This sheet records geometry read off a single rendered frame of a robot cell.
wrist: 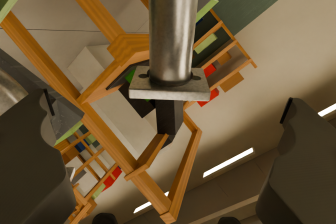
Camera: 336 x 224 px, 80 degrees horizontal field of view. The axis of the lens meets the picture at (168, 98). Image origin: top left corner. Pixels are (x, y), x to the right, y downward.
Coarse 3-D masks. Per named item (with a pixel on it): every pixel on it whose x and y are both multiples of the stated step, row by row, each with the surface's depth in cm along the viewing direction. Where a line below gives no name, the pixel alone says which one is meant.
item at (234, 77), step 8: (216, 16) 490; (216, 24) 491; (208, 32) 502; (200, 40) 513; (208, 40) 516; (200, 48) 527; (224, 48) 502; (240, 48) 495; (192, 56) 549; (216, 56) 513; (224, 56) 518; (248, 56) 495; (208, 64) 529; (208, 72) 540; (232, 72) 513; (224, 80) 529; (232, 80) 530; (240, 80) 526; (216, 88) 581; (224, 88) 539; (200, 104) 572
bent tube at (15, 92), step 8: (0, 72) 16; (0, 80) 16; (8, 80) 16; (0, 88) 16; (8, 88) 16; (16, 88) 17; (0, 96) 16; (8, 96) 16; (16, 96) 16; (24, 96) 17; (0, 104) 16; (8, 104) 16; (0, 112) 16; (72, 168) 23; (72, 176) 23
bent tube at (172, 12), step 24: (168, 0) 11; (192, 0) 11; (168, 24) 12; (192, 24) 12; (168, 48) 12; (192, 48) 13; (144, 72) 15; (168, 72) 13; (192, 72) 16; (144, 96) 14; (168, 96) 14; (192, 96) 14
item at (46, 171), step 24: (48, 96) 10; (0, 120) 8; (24, 120) 8; (48, 120) 9; (0, 144) 7; (24, 144) 7; (48, 144) 8; (0, 168) 6; (24, 168) 6; (48, 168) 6; (0, 192) 6; (24, 192) 6; (48, 192) 6; (72, 192) 7; (0, 216) 5; (24, 216) 5; (48, 216) 6
